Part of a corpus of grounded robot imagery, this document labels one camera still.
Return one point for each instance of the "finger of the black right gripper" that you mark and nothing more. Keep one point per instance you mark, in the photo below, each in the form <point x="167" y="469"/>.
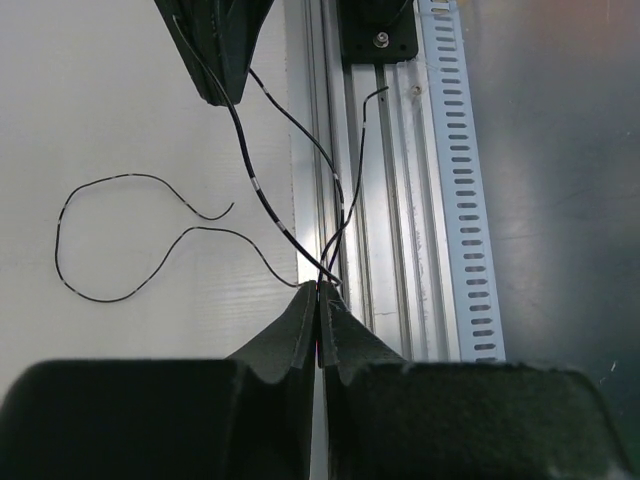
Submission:
<point x="216" y="41"/>

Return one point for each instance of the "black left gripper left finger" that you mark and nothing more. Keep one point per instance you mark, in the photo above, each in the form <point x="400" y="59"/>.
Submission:
<point x="246" y="416"/>

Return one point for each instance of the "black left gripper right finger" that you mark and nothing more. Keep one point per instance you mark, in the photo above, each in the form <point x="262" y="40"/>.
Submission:
<point x="392" y="418"/>

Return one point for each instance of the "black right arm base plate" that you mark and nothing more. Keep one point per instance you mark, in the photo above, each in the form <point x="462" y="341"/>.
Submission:
<point x="377" y="32"/>

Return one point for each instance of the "aluminium mounting rail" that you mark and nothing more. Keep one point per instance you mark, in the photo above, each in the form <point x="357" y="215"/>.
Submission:
<point x="374" y="151"/>

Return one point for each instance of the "white slotted cable duct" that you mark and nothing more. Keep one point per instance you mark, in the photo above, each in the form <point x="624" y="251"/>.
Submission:
<point x="476" y="302"/>

